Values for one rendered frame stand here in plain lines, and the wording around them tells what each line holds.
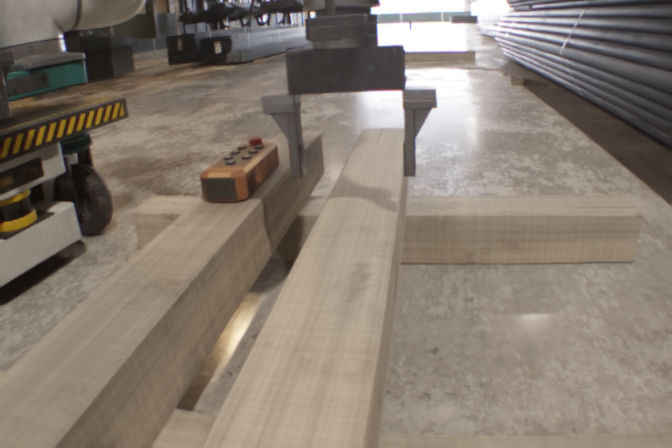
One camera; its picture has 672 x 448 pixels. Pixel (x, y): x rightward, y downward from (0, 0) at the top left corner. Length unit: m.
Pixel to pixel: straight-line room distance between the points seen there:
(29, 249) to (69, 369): 0.63
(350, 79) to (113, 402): 0.39
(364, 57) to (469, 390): 0.42
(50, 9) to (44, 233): 0.50
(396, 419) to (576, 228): 0.50
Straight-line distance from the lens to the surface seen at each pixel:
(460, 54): 5.23
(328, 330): 0.40
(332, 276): 0.48
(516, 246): 0.91
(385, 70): 0.53
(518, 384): 0.66
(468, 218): 0.87
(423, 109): 0.56
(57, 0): 1.22
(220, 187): 0.69
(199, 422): 0.49
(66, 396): 0.40
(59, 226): 1.08
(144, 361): 0.44
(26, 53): 1.19
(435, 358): 0.68
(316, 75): 0.55
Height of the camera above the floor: 0.43
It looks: 20 degrees down
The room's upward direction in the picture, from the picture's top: 4 degrees counter-clockwise
